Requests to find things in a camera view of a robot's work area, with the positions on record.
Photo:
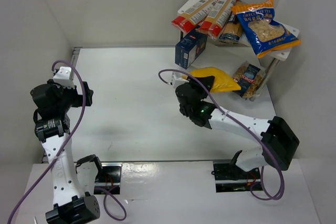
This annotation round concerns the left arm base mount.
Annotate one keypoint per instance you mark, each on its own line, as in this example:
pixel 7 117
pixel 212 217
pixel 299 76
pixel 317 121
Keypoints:
pixel 109 179

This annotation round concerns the right red spaghetti pack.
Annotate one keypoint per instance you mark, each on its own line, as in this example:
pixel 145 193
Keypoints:
pixel 217 18

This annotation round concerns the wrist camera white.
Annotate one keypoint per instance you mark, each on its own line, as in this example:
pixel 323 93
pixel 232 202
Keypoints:
pixel 177 79
pixel 64 77

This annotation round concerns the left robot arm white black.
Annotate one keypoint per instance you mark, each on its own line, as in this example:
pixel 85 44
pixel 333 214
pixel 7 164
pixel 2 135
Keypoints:
pixel 73 185

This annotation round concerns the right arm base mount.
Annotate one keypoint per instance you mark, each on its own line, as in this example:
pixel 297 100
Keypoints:
pixel 229 178

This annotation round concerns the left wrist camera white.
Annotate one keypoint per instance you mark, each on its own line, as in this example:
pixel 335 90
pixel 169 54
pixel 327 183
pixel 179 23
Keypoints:
pixel 64 77

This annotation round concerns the left red spaghetti pack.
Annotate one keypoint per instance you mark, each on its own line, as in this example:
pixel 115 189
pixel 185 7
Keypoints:
pixel 194 15

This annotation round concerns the yellow pasta bag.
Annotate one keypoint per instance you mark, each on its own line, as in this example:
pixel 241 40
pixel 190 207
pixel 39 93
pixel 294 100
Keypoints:
pixel 223 81

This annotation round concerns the dark blue spaghetti pack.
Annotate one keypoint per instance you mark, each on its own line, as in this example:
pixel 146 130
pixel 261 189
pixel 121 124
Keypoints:
pixel 232 31

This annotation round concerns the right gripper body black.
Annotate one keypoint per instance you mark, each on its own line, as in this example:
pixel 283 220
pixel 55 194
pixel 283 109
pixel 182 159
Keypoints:
pixel 197 85

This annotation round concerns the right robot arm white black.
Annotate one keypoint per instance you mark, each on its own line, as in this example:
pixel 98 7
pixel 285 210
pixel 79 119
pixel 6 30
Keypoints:
pixel 277 143

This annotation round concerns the blue clear pasta bag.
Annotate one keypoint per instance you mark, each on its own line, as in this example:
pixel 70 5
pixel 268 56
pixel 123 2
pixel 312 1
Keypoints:
pixel 248 77

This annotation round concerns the dark blue pasta box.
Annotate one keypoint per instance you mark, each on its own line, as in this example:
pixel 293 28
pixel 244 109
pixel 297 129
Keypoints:
pixel 189 48

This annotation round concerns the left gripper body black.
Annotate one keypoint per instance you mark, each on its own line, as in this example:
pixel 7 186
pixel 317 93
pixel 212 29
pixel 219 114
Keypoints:
pixel 85 93

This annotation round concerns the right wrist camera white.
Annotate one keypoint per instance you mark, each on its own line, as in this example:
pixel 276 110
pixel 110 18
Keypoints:
pixel 177 79

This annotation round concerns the blue orange orecchiette bag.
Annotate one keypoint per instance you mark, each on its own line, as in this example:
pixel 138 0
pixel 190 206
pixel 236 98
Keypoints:
pixel 262 32

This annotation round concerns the red spaghetti pack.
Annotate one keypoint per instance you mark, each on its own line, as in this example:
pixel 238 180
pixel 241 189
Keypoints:
pixel 217 18
pixel 194 15

